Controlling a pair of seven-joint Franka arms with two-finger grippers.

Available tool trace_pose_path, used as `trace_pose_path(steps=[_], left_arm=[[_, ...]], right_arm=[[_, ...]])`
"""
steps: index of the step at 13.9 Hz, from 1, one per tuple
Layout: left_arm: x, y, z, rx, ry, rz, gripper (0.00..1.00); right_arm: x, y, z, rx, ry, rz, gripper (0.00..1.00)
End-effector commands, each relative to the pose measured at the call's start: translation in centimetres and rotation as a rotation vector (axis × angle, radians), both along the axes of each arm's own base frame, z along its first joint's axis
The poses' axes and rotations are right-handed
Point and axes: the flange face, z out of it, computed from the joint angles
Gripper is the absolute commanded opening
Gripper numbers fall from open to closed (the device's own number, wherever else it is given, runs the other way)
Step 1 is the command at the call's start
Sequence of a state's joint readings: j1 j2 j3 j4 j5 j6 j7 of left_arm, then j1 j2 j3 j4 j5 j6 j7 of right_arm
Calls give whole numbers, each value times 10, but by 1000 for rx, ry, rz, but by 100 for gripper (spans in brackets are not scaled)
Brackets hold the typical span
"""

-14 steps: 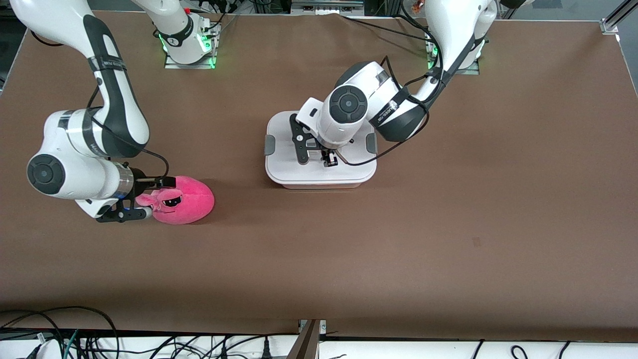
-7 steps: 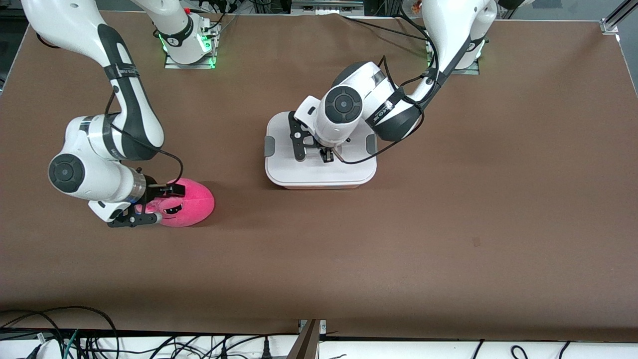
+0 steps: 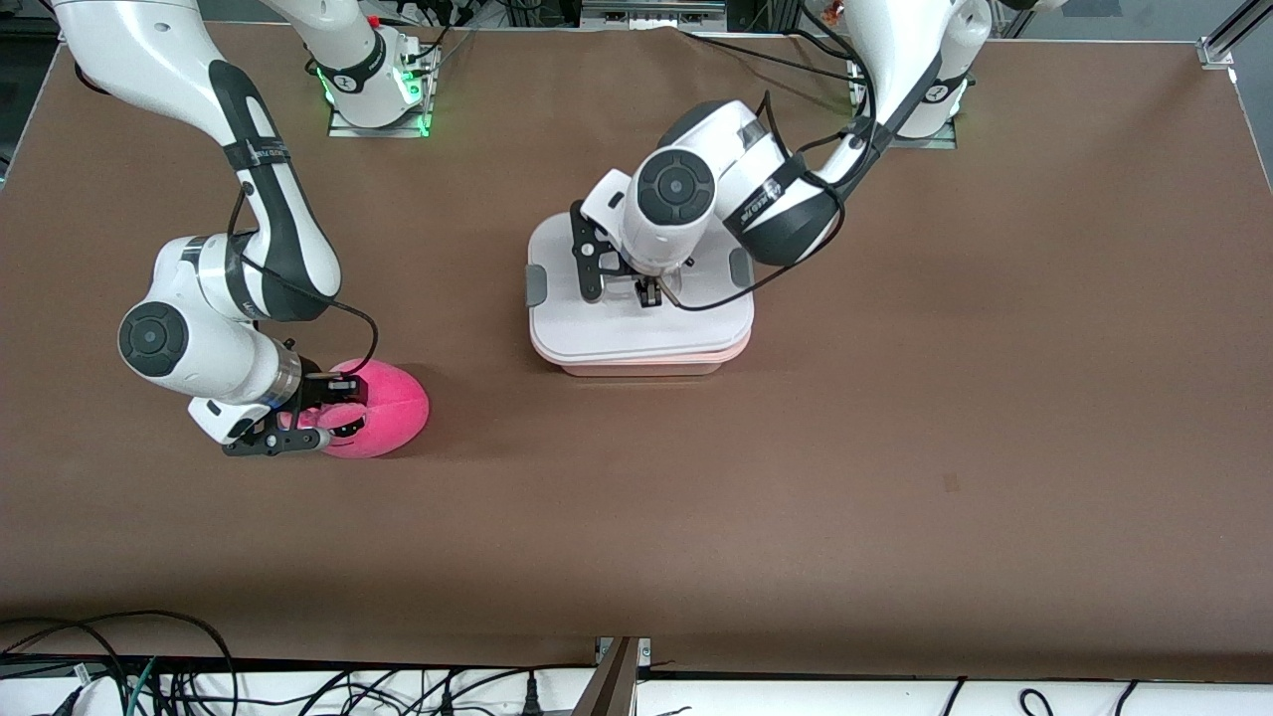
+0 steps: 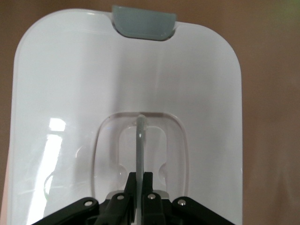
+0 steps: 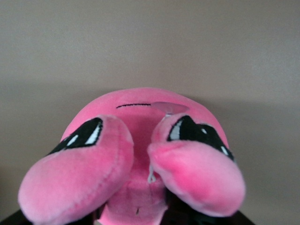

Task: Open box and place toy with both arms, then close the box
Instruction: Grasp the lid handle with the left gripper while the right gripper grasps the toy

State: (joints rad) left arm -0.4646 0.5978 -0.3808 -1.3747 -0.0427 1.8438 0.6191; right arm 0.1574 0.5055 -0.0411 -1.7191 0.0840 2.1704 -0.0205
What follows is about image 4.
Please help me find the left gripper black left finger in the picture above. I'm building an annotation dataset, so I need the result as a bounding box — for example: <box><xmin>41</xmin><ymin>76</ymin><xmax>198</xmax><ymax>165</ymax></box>
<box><xmin>100</xmin><ymin>172</ymin><xmax>138</xmax><ymax>225</ymax></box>

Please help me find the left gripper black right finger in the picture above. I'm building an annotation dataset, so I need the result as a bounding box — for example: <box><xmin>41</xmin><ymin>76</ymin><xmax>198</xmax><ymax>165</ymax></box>
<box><xmin>142</xmin><ymin>172</ymin><xmax>170</xmax><ymax>225</ymax></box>

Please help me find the translucent grey lid handle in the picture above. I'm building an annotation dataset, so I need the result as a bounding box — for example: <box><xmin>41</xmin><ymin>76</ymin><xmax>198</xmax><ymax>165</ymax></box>
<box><xmin>134</xmin><ymin>114</ymin><xmax>149</xmax><ymax>225</ymax></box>

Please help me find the grey lid latch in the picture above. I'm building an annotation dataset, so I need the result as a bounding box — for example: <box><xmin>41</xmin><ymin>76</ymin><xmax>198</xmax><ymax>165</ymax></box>
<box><xmin>110</xmin><ymin>4</ymin><xmax>176</xmax><ymax>42</ymax></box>

